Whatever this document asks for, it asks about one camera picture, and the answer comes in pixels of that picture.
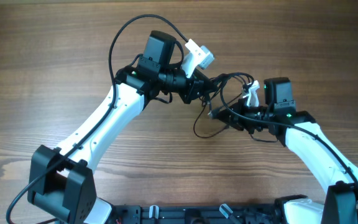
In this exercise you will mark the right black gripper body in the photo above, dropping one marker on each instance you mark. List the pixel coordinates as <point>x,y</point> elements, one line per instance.
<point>233,117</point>

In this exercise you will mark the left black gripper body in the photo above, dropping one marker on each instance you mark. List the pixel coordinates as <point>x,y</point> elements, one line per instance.
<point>192,90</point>

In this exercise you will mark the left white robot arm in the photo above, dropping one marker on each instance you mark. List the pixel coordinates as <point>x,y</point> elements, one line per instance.
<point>62,179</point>

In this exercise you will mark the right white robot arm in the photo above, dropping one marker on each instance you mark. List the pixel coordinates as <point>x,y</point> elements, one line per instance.
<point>300,133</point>

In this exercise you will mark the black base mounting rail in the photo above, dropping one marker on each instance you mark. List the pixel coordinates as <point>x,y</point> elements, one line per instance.
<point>197,214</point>

